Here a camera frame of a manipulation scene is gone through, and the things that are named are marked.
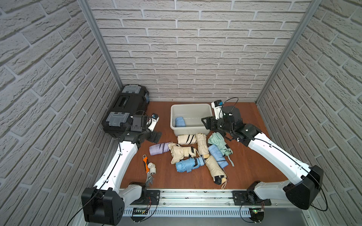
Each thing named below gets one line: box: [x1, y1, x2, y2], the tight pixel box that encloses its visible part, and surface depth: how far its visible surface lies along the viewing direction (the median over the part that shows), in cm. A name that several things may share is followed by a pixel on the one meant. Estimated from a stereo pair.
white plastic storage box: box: [170, 103, 214, 138], surface depth 100 cm
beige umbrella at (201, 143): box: [195, 132, 210, 156], surface depth 90 cm
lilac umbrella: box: [148, 142, 171, 156], surface depth 91 cm
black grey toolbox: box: [101, 84, 150, 138], surface depth 96 cm
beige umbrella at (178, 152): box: [167, 142, 197, 165], surface depth 87 cm
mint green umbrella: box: [207, 131, 235, 167], surface depth 91 cm
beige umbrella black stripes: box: [177, 134, 198, 146], surface depth 94 cm
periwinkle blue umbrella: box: [207, 144, 230, 170], surface depth 88 cm
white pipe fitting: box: [147, 162, 157, 175], surface depth 83 cm
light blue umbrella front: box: [175, 156, 206, 173], surface depth 83 cm
